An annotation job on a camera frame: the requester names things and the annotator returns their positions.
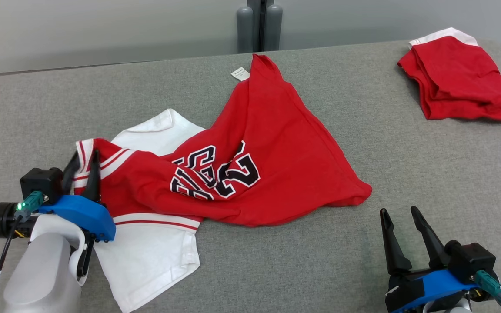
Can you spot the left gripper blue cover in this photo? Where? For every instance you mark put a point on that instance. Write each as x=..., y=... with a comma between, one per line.
x=85, y=215

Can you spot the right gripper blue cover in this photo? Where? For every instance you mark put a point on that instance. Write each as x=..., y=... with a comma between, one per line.
x=433, y=284

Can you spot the red jersey with white sleeves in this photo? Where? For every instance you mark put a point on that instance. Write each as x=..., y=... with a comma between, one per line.
x=276, y=165

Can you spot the red shorts with white stripe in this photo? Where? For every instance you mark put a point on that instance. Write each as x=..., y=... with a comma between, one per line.
x=459, y=78

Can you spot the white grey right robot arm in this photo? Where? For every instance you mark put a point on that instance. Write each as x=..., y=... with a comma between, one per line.
x=455, y=308

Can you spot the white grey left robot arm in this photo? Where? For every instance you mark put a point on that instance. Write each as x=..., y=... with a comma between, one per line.
x=41, y=269

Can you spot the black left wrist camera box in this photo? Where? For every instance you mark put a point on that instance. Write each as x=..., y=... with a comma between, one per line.
x=41, y=182

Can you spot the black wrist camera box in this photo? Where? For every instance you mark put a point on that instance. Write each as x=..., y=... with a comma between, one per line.
x=41, y=182
x=472, y=261

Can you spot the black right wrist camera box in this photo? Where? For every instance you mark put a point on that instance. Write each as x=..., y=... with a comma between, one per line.
x=472, y=261

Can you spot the grey metal partition post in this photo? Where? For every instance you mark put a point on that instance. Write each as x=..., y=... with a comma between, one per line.
x=273, y=28
x=245, y=30

